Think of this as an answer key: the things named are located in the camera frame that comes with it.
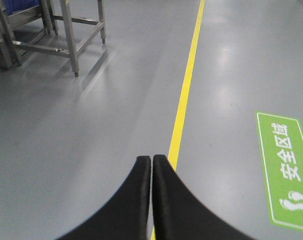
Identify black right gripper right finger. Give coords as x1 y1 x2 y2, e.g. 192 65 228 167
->
152 154 250 240

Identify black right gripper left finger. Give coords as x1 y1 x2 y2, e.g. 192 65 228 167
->
59 156 151 240

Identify green floor safety sign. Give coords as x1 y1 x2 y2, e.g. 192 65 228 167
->
256 112 303 231

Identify stainless steel table frame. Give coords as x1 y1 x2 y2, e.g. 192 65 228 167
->
0 0 106 77

